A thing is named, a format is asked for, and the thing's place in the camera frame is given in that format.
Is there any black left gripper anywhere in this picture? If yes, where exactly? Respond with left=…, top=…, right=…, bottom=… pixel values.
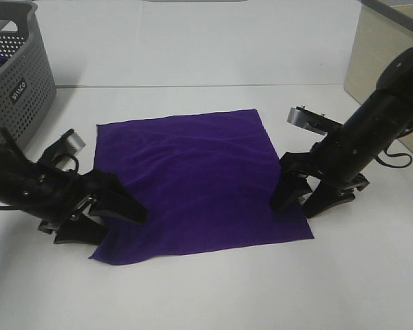
left=23, top=151, right=148, bottom=245

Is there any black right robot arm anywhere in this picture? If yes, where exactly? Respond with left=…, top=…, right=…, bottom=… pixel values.
left=270, top=47, right=413, bottom=218

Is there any grey perforated basket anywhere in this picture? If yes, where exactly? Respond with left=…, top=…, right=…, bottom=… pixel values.
left=0, top=1, right=56, bottom=148

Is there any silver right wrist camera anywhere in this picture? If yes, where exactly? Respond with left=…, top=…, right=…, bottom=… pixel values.
left=286, top=107, right=342, bottom=135

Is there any beige storage bin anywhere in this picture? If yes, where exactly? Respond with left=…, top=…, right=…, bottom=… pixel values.
left=344, top=1, right=413, bottom=153

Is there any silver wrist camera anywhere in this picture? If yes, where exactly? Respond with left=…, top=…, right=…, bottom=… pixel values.
left=286, top=107, right=342, bottom=135
left=39, top=129, right=85, bottom=170

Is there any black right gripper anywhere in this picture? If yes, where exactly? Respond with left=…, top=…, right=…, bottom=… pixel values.
left=269, top=130, right=370, bottom=218

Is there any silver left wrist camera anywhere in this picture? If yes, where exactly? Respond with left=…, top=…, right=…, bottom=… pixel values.
left=39, top=129, right=85, bottom=170

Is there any purple towel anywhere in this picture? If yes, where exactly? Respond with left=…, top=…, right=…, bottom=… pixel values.
left=92, top=109, right=313, bottom=265

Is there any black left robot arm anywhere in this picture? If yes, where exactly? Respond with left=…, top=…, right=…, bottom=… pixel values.
left=0, top=128, right=148, bottom=245

